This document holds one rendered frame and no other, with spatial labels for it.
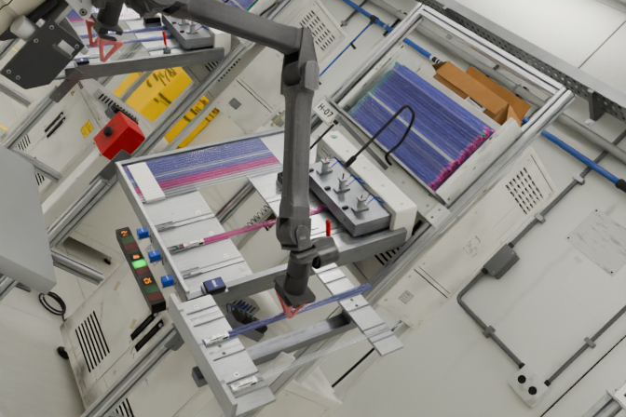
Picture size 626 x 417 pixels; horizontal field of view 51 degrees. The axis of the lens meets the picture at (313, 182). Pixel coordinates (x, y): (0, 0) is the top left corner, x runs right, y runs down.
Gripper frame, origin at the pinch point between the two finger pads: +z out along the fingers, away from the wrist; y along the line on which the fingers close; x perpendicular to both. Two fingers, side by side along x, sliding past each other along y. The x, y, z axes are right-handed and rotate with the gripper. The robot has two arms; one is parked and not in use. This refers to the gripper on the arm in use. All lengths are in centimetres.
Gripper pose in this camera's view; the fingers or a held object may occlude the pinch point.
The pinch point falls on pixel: (289, 313)
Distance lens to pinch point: 169.2
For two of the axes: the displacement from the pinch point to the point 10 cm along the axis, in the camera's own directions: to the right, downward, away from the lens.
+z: -1.7, 8.0, 5.7
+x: -8.4, 1.9, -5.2
